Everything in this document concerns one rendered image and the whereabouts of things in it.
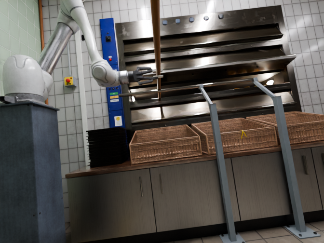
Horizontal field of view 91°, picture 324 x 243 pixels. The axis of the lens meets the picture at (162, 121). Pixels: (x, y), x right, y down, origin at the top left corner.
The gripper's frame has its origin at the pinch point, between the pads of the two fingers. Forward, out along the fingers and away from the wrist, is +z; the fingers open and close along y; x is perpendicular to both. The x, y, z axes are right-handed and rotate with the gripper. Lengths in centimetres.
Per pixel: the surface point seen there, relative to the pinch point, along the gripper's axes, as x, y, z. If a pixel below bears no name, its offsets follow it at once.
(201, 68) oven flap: -52, -21, 47
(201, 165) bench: -12, 67, 24
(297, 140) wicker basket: -17, 58, 102
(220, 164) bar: -6, 67, 36
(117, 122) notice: -63, 24, -47
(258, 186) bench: -12, 87, 63
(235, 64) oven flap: -52, -21, 81
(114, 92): -63, -10, -47
